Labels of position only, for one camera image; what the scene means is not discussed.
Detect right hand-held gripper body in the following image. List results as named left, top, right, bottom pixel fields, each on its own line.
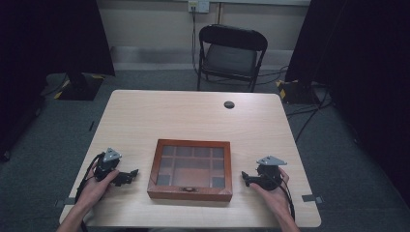
left=249, top=156, right=288, bottom=191

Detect person's right hand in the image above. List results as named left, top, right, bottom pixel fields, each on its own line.
left=249, top=167, right=295, bottom=218

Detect white wall socket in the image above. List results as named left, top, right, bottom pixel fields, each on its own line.
left=188, top=0, right=211, bottom=15

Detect black floor cables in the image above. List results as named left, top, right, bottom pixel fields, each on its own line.
left=257, top=65, right=335, bottom=143

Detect black curtain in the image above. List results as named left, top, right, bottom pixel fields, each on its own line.
left=0, top=0, right=116, bottom=162
left=284, top=0, right=410, bottom=207

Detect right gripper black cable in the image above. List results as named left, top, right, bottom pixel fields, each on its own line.
left=267, top=173, right=296, bottom=221

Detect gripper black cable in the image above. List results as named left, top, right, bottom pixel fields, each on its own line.
left=74, top=152, right=105, bottom=232
left=267, top=173, right=296, bottom=221

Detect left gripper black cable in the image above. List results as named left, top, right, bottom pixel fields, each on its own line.
left=74, top=152, right=105, bottom=232

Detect person's left hand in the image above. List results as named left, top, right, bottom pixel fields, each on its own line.
left=75, top=159, right=120, bottom=211

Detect black yellow-taped stand base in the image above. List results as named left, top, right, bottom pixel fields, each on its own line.
left=275, top=78, right=320, bottom=105

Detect wooden glass-lid box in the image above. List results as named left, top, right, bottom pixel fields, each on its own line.
left=146, top=138, right=234, bottom=203

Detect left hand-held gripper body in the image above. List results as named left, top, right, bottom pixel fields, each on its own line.
left=93, top=147, right=123, bottom=182

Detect black folding chair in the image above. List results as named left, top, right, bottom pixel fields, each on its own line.
left=196, top=23, right=269, bottom=94

